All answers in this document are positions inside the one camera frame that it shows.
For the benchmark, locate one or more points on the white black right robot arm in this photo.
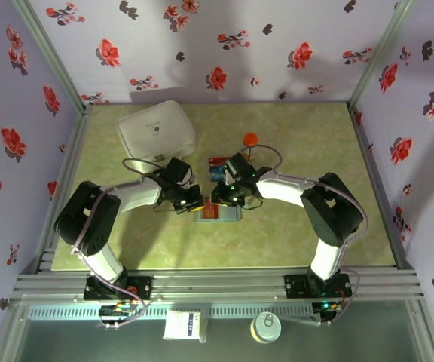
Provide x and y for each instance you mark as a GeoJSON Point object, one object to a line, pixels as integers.
{"type": "Point", "coordinates": [281, 190]}

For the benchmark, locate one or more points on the long aluminium frame rail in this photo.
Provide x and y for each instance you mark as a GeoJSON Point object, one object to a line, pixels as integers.
{"type": "Point", "coordinates": [217, 284]}

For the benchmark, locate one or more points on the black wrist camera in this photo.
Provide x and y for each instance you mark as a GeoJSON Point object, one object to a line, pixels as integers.
{"type": "Point", "coordinates": [236, 200]}
{"type": "Point", "coordinates": [182, 205]}

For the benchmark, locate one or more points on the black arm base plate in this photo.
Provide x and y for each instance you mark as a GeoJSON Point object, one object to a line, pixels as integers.
{"type": "Point", "coordinates": [141, 288]}
{"type": "Point", "coordinates": [296, 286]}

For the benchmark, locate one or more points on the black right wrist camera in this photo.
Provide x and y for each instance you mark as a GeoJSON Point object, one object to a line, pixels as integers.
{"type": "Point", "coordinates": [236, 200]}

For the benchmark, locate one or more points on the red chip card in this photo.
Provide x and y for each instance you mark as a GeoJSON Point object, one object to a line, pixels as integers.
{"type": "Point", "coordinates": [217, 161]}
{"type": "Point", "coordinates": [208, 211]}

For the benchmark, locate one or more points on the clear acrylic card box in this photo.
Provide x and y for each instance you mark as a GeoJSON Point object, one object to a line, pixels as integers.
{"type": "Point", "coordinates": [217, 166]}

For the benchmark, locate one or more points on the orange-capped bottle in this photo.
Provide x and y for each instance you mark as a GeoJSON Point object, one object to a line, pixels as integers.
{"type": "Point", "coordinates": [250, 138]}

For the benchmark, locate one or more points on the aluminium frame upright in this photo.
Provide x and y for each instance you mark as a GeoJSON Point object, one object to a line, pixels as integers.
{"type": "Point", "coordinates": [47, 53]}
{"type": "Point", "coordinates": [382, 49]}

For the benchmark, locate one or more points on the aluminium side rail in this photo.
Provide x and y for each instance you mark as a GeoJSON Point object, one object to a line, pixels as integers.
{"type": "Point", "coordinates": [381, 188]}
{"type": "Point", "coordinates": [66, 181]}

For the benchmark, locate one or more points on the silver tin can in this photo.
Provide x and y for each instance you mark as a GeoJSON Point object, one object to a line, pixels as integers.
{"type": "Point", "coordinates": [265, 328]}

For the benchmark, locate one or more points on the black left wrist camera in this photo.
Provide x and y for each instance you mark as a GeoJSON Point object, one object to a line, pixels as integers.
{"type": "Point", "coordinates": [182, 205]}

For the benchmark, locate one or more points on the white box with blue print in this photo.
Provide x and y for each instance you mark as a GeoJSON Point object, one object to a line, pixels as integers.
{"type": "Point", "coordinates": [183, 326]}

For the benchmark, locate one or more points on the white plastic container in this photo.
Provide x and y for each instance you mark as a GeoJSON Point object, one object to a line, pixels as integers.
{"type": "Point", "coordinates": [153, 128]}

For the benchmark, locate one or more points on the small electronics board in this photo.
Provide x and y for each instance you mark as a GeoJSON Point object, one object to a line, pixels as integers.
{"type": "Point", "coordinates": [328, 307]}
{"type": "Point", "coordinates": [117, 311]}

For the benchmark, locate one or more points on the blue VIP card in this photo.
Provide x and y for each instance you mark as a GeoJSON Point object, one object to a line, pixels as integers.
{"type": "Point", "coordinates": [217, 175]}

